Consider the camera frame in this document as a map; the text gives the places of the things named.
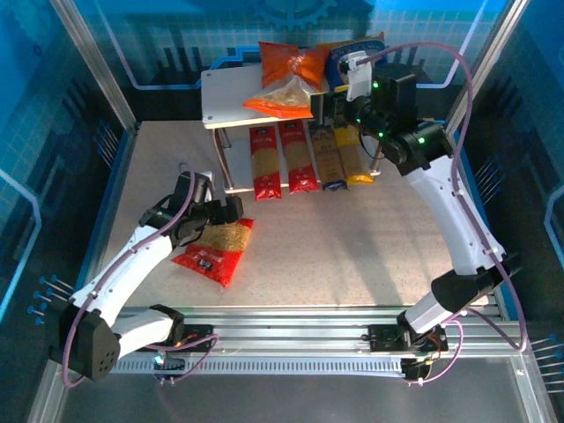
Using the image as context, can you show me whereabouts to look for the red macaroni pasta bag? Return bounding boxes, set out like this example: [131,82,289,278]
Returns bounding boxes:
[170,218,256,288]

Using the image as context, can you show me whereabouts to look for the red spaghetti bag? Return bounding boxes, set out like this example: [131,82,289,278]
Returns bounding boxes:
[249,125,283,202]
[277,119,319,195]

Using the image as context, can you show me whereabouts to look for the yellow spaghetti bag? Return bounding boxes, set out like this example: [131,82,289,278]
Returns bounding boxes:
[333,125,375,187]

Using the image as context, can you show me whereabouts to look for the blue spaghetti bag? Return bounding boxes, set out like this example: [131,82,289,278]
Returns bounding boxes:
[308,122,349,192]

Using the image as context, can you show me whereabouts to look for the orange pasta bag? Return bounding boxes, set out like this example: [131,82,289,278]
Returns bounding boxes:
[242,41,330,120]

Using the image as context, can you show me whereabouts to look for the blue and yellow pasta bag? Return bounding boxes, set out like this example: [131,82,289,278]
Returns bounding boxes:
[316,31,390,93]

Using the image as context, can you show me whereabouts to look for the white two-tier shelf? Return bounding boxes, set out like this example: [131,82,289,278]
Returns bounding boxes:
[201,65,385,193]

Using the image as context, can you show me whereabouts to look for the small black connector board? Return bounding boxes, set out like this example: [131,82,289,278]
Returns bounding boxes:
[401,357,436,385]
[152,348,186,381]

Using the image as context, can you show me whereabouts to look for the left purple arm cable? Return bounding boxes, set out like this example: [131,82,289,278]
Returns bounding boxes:
[60,161,220,390]

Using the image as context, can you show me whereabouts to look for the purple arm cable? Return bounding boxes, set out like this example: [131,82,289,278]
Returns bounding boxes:
[360,41,531,388]
[60,161,220,390]

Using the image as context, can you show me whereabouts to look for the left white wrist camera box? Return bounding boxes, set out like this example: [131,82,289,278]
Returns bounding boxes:
[193,170,218,202]

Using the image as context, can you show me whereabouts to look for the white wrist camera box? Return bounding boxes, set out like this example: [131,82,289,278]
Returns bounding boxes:
[337,49,376,103]
[193,170,218,202]

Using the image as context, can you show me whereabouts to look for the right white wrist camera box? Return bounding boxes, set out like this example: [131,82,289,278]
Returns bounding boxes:
[337,49,376,103]

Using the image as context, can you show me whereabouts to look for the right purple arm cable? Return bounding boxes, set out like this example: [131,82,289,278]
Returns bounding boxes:
[360,41,531,388]

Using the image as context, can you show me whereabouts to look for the aluminium frame post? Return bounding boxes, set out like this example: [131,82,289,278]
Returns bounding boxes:
[444,0,530,133]
[48,0,141,133]

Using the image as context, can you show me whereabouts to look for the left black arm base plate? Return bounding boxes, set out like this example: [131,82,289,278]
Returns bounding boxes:
[145,323,215,353]

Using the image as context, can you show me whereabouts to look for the aluminium mounting rail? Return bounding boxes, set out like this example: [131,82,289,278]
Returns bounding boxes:
[56,306,530,359]

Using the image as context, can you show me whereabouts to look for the slotted grey cable duct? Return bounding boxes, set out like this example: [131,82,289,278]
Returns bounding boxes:
[109,356,406,376]

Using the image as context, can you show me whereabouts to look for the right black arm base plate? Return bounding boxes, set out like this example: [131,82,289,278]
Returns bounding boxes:
[367,323,449,353]

